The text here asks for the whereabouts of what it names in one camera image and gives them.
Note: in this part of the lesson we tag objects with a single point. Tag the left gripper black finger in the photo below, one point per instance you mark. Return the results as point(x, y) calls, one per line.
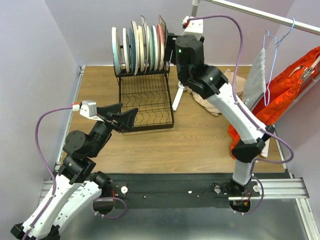
point(109, 110)
point(126, 119)

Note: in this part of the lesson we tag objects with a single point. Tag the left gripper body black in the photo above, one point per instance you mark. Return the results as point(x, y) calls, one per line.
point(112, 124)

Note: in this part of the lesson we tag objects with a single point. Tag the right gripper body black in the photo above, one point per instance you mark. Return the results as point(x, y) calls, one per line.
point(170, 45)

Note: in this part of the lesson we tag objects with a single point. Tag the white blue striped plate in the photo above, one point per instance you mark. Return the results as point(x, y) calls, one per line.
point(126, 50)

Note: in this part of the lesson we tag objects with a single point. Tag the cream blue leaf plate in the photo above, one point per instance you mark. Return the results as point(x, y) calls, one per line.
point(116, 49)

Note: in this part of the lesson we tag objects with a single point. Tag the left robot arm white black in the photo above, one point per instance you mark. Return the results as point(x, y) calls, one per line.
point(75, 185)

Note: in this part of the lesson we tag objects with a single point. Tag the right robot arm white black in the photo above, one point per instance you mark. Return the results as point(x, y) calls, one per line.
point(212, 85)

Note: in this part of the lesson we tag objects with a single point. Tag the silver clothes rack stand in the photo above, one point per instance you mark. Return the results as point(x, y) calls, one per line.
point(307, 72)

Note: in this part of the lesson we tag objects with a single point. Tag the pink plate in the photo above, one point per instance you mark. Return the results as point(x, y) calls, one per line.
point(161, 44)

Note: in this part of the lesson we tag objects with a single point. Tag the mint green plate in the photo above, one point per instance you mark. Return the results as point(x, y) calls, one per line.
point(152, 49)

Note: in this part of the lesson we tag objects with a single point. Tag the large white black-rimmed plate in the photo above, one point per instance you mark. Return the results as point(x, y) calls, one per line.
point(137, 47)

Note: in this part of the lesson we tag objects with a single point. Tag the teal scalloped plate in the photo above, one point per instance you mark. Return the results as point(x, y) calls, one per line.
point(133, 49)

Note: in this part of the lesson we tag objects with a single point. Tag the beige cloth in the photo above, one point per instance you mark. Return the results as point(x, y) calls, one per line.
point(240, 85)

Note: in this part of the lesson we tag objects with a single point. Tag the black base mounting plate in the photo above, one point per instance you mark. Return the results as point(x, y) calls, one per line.
point(177, 190)

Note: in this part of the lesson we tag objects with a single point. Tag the grey cloth on hanger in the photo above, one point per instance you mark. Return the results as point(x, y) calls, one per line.
point(255, 85)

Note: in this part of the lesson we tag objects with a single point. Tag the orange garment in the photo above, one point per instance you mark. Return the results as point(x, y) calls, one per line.
point(285, 88)

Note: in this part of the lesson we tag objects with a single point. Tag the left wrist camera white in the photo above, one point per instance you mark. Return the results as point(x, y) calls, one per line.
point(88, 109)

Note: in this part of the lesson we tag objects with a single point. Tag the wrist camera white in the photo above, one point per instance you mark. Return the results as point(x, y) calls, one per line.
point(193, 27)
point(88, 109)

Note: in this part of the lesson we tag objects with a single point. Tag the black wire dish rack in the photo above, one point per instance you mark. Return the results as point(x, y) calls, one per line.
point(149, 92)

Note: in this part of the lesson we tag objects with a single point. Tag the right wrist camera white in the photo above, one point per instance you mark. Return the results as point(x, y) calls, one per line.
point(193, 27)

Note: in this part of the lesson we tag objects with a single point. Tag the blue wire hanger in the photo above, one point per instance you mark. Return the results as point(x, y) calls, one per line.
point(277, 43)

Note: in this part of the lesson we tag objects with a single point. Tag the aluminium rail frame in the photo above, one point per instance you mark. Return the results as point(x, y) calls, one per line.
point(198, 143)

